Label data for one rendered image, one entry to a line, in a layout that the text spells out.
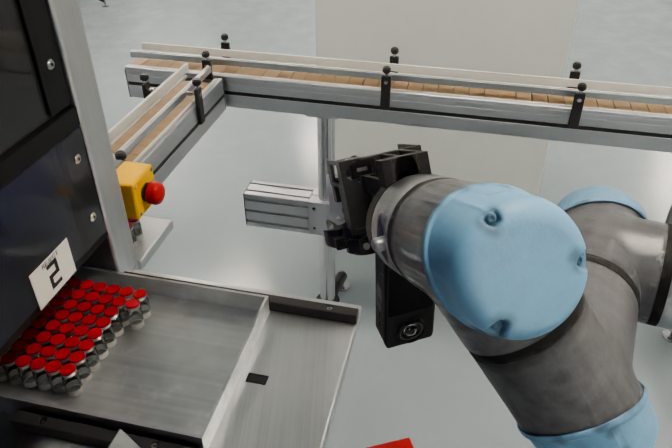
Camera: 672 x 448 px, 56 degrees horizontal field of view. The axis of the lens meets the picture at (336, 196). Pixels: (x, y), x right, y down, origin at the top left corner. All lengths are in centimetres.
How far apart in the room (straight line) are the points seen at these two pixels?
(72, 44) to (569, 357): 75
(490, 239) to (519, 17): 187
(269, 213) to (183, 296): 90
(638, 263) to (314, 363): 57
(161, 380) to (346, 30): 154
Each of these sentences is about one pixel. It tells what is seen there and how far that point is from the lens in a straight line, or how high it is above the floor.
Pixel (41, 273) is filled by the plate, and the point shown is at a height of 104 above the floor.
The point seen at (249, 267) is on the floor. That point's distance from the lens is 248.
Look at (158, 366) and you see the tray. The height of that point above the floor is 88.
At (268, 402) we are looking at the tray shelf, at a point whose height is 88.
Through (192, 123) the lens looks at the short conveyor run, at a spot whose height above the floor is 90.
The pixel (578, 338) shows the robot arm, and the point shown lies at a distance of 37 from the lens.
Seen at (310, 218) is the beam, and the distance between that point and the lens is 188.
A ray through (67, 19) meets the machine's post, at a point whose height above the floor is 132.
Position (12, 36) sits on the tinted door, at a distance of 86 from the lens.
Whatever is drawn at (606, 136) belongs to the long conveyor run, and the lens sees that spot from 165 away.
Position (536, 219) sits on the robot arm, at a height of 141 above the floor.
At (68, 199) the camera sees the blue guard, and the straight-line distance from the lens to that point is 95.
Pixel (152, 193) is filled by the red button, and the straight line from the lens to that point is 110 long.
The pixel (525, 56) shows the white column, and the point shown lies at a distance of 220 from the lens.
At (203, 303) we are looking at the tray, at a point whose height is 88.
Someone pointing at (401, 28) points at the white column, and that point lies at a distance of 219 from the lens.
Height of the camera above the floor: 158
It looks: 34 degrees down
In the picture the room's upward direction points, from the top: straight up
